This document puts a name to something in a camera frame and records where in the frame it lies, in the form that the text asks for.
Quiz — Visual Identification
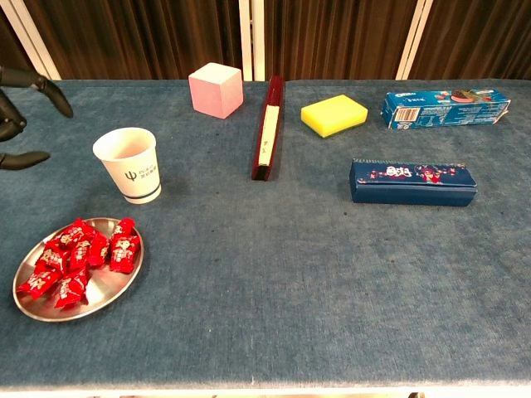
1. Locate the white paper cup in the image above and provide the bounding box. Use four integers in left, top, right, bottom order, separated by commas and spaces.
92, 126, 163, 205

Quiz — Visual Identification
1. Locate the white frame post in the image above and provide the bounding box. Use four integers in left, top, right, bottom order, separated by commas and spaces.
395, 0, 435, 80
252, 0, 266, 82
238, 0, 253, 82
0, 0, 62, 80

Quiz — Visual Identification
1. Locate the yellow sponge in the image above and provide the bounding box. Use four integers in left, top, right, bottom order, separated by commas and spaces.
300, 94, 369, 139

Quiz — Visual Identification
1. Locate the long dark red box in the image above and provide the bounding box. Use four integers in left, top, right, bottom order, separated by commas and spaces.
251, 75, 286, 182

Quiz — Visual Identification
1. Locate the red candy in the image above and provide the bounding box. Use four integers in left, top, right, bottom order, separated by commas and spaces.
108, 233, 141, 275
112, 216, 137, 238
68, 240, 95, 274
15, 268, 63, 301
35, 247, 70, 274
53, 268, 90, 310
88, 235, 110, 269
44, 217, 99, 252

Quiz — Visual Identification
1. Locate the dark blue pencil case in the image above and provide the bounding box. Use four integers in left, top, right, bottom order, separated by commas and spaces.
349, 158, 479, 207

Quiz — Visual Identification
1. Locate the dark brown curtain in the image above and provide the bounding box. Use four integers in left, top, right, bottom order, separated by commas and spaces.
0, 10, 41, 84
408, 0, 531, 80
20, 0, 242, 80
264, 0, 420, 80

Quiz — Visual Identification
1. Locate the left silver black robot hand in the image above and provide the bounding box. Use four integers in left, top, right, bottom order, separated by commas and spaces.
0, 65, 75, 171

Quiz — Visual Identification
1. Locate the silver metal plate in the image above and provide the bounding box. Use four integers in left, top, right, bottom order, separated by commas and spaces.
12, 216, 145, 323

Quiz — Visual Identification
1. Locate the pink foam cube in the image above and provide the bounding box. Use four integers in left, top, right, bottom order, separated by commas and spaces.
188, 61, 245, 120

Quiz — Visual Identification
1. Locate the blue Oreo cookie box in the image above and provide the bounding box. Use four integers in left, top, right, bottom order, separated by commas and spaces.
381, 87, 512, 130

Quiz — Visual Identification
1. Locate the blue table cloth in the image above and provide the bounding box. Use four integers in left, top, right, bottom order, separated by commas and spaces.
0, 78, 531, 391

